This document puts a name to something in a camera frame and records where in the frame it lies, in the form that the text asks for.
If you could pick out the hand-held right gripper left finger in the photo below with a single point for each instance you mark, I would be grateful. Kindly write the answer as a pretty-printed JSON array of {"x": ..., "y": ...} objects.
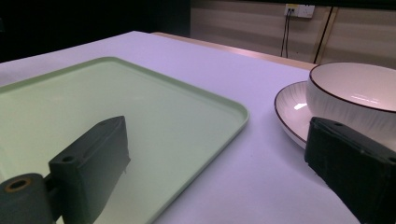
[{"x": 90, "y": 168}]

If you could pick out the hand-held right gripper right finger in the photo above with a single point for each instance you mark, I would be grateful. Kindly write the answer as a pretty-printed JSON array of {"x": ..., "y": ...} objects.
[{"x": 351, "y": 165}]

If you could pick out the white bowl with dark rim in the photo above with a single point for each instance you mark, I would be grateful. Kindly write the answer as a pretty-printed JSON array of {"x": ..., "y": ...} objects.
[{"x": 351, "y": 96}]

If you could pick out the white plate with dark rim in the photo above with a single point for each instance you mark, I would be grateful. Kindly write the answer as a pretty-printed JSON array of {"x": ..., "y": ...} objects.
[{"x": 294, "y": 109}]

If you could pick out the light green plastic tray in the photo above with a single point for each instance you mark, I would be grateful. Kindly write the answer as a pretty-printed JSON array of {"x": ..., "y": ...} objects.
[{"x": 124, "y": 109}]

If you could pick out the white wall socket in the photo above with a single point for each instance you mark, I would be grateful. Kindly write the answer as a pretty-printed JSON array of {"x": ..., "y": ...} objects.
[{"x": 299, "y": 10}]

